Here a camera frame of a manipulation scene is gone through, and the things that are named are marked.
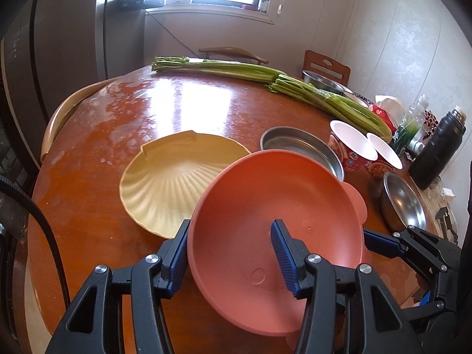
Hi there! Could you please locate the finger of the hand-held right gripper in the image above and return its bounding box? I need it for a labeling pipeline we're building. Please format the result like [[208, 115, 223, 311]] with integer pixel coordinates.
[[404, 265, 458, 326], [363, 225, 461, 278]]

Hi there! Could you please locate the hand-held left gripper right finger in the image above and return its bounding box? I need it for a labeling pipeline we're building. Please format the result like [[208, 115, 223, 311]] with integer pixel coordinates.
[[270, 219, 417, 354]]

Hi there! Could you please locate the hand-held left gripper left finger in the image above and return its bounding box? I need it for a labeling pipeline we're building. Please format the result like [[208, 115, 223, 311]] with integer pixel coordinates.
[[44, 219, 191, 354]]

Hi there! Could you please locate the steel bowl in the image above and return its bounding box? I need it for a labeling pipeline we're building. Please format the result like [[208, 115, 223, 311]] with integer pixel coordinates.
[[380, 171, 428, 233]]

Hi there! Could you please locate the yellow shell-shaped plate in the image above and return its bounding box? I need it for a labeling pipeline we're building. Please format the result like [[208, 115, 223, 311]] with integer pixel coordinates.
[[119, 130, 253, 240]]

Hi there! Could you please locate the red paper bowl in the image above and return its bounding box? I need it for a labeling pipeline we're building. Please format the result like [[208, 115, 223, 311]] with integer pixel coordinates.
[[329, 120, 378, 172], [365, 132, 403, 178]]

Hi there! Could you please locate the round steel plate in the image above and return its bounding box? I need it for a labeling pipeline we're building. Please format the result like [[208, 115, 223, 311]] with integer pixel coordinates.
[[260, 126, 345, 183]]

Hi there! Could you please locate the black thermos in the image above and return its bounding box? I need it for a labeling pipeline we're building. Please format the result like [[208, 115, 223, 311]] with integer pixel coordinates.
[[409, 106, 467, 190]]

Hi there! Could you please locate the clear bottle with green liquid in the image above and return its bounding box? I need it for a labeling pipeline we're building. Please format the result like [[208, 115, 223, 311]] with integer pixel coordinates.
[[396, 94, 430, 144]]

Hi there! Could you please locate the red tissue packet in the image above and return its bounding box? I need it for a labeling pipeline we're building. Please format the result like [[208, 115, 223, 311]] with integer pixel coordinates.
[[369, 103, 397, 130]]

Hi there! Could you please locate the white plastic bag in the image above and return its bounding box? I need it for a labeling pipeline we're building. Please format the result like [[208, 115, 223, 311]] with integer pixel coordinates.
[[374, 95, 404, 119]]

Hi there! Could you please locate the white patterned plate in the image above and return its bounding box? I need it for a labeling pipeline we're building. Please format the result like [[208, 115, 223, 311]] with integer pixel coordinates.
[[347, 90, 375, 107]]

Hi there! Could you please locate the celery bunch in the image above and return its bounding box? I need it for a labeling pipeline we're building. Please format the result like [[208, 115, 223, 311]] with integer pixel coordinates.
[[265, 74, 393, 142], [152, 56, 288, 82]]

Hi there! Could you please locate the steel basin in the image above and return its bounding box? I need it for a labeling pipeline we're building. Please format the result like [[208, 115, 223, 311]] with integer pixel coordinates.
[[302, 70, 355, 94]]

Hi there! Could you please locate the wooden chair with curved back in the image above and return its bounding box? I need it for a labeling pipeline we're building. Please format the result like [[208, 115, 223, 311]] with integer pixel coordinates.
[[40, 78, 119, 163], [198, 47, 269, 65]]

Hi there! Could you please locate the wooden chair with cutout back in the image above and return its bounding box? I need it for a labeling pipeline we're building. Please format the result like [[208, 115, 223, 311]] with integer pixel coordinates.
[[303, 50, 351, 85]]

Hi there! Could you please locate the steel refrigerator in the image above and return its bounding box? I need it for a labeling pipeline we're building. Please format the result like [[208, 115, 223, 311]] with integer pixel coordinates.
[[0, 0, 146, 192]]

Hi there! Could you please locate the black cable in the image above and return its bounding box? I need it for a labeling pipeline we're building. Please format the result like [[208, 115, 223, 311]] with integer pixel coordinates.
[[0, 176, 71, 305]]

